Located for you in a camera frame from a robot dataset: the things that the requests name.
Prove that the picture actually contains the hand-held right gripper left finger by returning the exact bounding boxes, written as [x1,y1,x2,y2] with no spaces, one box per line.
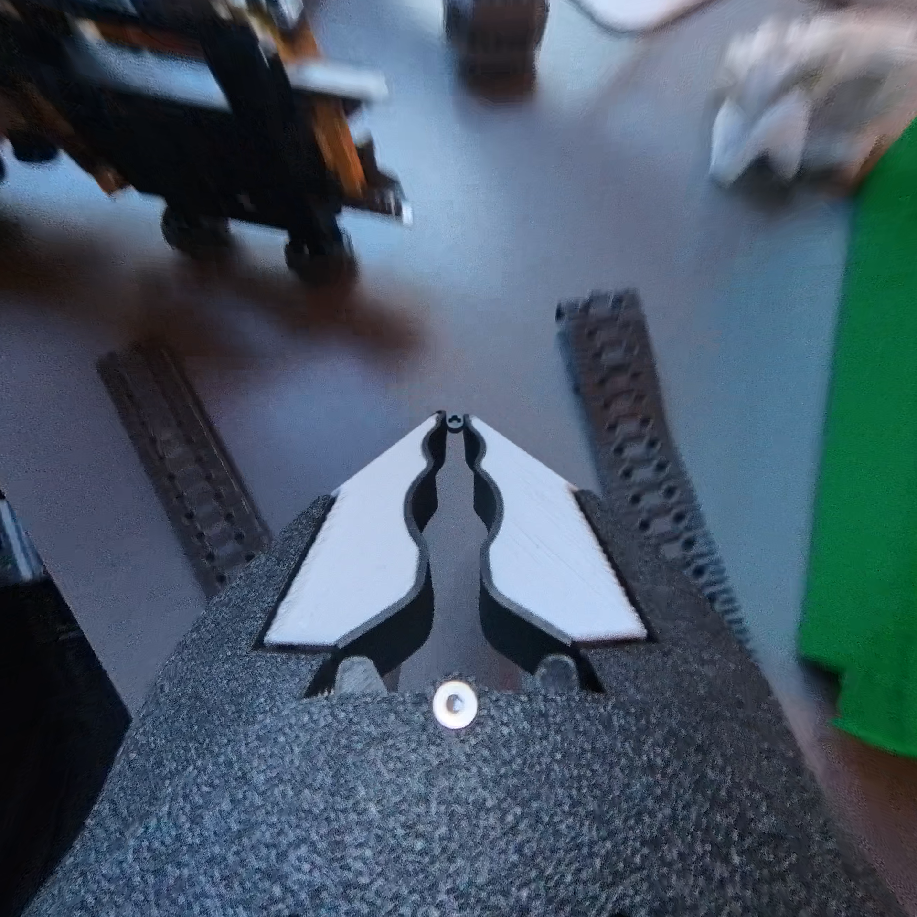
[264,412,450,674]

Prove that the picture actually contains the flat grey track strip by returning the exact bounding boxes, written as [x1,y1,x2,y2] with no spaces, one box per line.
[95,346,271,597]

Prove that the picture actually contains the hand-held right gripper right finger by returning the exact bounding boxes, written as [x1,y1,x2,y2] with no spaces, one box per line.
[462,414,648,674]

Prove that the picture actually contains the grey building block assembly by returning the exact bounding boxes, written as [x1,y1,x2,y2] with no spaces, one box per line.
[443,0,550,81]

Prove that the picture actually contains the yellow black toy car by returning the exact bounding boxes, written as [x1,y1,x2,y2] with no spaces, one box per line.
[0,0,415,282]

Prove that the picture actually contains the green plastic bin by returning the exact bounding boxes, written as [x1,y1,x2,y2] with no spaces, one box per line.
[797,135,917,762]

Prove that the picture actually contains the crumpled white tissue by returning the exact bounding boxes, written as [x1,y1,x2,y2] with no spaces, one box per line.
[708,13,905,196]

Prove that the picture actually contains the grey track strip right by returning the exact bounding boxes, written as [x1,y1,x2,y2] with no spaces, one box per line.
[554,288,755,647]

